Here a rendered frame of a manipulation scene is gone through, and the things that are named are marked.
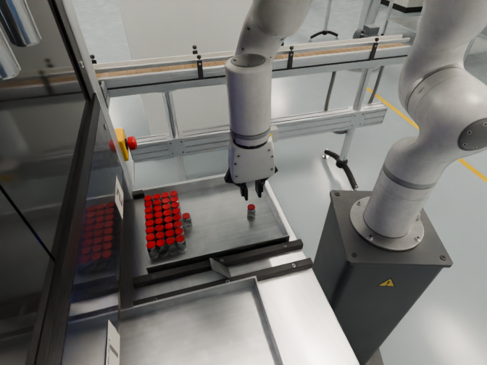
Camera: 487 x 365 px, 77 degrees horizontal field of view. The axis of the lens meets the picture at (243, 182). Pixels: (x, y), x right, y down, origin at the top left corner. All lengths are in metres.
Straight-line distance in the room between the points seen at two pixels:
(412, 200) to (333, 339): 0.35
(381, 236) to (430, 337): 1.02
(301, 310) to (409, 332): 1.15
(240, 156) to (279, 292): 0.31
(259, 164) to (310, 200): 1.51
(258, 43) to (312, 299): 0.53
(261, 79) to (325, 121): 1.46
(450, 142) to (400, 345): 1.27
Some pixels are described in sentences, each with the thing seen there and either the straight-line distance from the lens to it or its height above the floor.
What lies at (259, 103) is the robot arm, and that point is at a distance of 0.57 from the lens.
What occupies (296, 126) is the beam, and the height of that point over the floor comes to 0.51.
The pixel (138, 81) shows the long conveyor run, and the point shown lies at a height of 0.91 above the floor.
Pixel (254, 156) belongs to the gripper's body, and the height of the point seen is 1.11.
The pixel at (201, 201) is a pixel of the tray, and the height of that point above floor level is 0.88.
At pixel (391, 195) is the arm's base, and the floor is 1.01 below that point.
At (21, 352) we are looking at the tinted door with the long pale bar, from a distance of 0.34.
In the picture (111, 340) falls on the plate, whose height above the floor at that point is 1.04.
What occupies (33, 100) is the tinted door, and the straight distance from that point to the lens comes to 0.45.
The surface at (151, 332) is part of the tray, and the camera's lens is 0.69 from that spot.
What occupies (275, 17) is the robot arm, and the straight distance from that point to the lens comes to 0.51.
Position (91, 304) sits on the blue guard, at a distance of 0.47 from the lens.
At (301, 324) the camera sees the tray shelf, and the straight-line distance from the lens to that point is 0.69.
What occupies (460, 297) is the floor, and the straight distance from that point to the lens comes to 2.03.
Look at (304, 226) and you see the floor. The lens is 1.99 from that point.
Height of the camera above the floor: 1.51
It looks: 42 degrees down
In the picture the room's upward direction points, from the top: straight up
